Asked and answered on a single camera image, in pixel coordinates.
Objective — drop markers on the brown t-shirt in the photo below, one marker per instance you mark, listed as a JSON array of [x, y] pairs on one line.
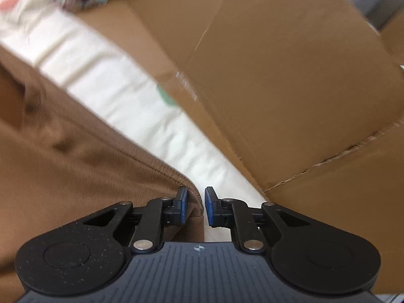
[[79, 180]]

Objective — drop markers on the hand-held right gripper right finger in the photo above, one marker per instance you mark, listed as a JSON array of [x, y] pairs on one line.
[[209, 209]]

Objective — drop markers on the white printed bed sheet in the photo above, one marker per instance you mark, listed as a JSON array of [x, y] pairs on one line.
[[126, 101]]

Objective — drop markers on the flattened cardboard box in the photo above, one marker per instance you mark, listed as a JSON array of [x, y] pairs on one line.
[[284, 85]]

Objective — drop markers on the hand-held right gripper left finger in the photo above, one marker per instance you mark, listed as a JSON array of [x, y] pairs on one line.
[[182, 205]]

